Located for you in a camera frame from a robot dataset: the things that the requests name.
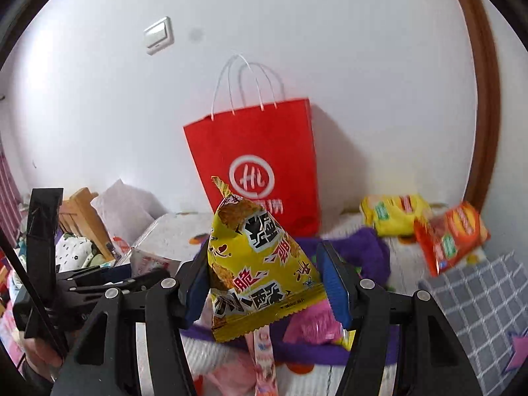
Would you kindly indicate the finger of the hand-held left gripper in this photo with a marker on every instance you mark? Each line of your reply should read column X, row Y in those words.
column 111, row 271
column 132, row 280

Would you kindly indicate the yellow chips bag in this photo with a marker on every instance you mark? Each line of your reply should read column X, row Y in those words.
column 392, row 214

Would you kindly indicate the white plastic bag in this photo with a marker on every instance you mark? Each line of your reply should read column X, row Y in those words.
column 119, row 214

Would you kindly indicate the brown door frame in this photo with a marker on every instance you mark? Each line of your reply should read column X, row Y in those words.
column 482, row 90

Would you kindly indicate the white light switch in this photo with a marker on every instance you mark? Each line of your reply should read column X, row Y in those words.
column 159, row 35

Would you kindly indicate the large pink snack packet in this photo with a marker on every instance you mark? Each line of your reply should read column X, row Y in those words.
column 313, row 324

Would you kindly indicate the yellow triangular snack packet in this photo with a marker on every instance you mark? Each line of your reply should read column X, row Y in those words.
column 260, row 255

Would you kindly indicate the long pink stick packet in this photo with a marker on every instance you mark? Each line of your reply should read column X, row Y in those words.
column 263, row 359

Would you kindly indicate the red chips bag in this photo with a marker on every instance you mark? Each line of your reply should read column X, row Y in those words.
column 451, row 239

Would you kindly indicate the fruit print tablecloth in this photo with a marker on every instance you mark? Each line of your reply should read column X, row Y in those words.
column 177, row 231

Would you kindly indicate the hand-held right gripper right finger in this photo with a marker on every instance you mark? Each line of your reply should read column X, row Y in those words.
column 336, row 288

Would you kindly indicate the grey checked cloth pink star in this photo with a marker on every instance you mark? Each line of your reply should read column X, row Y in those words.
column 474, row 305

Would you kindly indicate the white spotted bedding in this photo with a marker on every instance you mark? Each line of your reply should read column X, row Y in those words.
column 74, row 251

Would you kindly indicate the red paper bag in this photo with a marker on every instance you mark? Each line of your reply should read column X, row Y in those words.
column 255, row 140

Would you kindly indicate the purple striped cloth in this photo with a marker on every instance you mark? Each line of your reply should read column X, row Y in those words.
column 8, row 189

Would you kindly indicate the person's left hand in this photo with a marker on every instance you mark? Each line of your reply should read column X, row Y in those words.
column 39, row 354

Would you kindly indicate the small white pink packet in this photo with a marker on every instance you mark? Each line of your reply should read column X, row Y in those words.
column 152, row 262

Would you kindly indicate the wooden chair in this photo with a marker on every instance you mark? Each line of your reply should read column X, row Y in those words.
column 82, row 214

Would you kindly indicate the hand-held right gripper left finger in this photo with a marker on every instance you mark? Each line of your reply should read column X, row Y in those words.
column 197, row 293

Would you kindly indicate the purple towel tray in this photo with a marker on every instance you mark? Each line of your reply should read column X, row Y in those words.
column 371, row 255

